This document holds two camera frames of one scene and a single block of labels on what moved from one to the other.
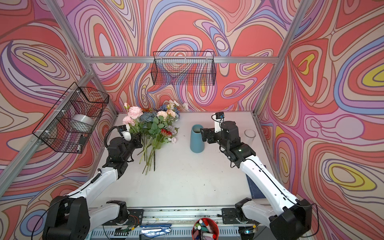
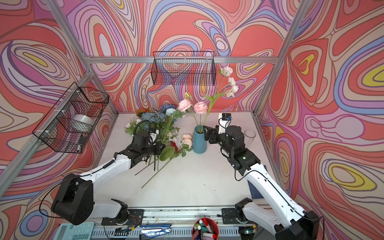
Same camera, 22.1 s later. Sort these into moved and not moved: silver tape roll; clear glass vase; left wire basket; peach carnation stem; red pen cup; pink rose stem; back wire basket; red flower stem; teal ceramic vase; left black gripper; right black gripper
Moved: pink rose stem; peach carnation stem; left black gripper; red flower stem
Not moved: teal ceramic vase; clear glass vase; silver tape roll; right black gripper; back wire basket; left wire basket; red pen cup
